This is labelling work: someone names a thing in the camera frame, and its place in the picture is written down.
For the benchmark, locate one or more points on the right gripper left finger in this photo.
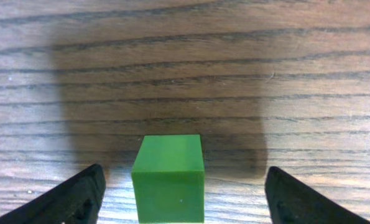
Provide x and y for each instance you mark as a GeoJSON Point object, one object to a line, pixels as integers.
{"type": "Point", "coordinates": [76, 196]}

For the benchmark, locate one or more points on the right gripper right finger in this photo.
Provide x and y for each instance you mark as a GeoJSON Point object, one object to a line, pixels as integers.
{"type": "Point", "coordinates": [293, 202]}

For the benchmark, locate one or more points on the green cube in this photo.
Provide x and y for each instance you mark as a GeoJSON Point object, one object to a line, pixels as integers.
{"type": "Point", "coordinates": [169, 186]}

